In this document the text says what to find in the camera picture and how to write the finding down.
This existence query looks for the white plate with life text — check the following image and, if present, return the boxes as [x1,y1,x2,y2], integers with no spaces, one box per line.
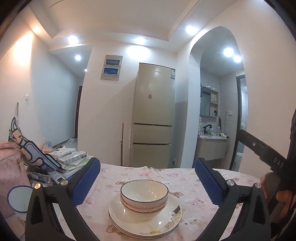
[108,195,183,239]

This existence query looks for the large white black-rimmed bowl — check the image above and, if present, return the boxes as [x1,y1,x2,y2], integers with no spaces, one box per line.
[120,180,169,209]

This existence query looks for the pink strawberry pattern bowl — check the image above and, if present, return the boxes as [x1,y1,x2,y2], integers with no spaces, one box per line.
[119,199,168,220]

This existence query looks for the stacked white plates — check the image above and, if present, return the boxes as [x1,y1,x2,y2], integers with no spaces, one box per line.
[109,212,182,240]

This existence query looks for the right hand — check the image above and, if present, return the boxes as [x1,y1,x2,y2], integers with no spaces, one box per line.
[259,174,296,224]

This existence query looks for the white hair dryer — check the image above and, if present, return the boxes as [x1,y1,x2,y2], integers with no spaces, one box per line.
[219,133,229,138]

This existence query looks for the pink bag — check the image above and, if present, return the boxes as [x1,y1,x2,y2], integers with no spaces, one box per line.
[0,141,30,218]

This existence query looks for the bathroom vanity cabinet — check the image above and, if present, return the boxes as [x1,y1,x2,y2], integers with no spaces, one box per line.
[195,136,229,161]

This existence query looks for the black faucet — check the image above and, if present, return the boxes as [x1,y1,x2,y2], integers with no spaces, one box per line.
[203,124,212,136]

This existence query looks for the stack of books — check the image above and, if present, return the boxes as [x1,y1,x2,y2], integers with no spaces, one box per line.
[34,148,92,184]

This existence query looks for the pink cartoon tablecloth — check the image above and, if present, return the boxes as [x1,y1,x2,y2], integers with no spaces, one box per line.
[53,163,262,241]

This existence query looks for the bathroom mirror cabinet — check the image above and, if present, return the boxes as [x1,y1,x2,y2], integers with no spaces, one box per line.
[200,86,219,117]

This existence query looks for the beige refrigerator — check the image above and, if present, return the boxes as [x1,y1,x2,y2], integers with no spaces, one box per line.
[130,63,175,168]

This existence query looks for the wall electrical panel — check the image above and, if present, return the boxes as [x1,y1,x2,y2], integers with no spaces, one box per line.
[100,55,123,81]

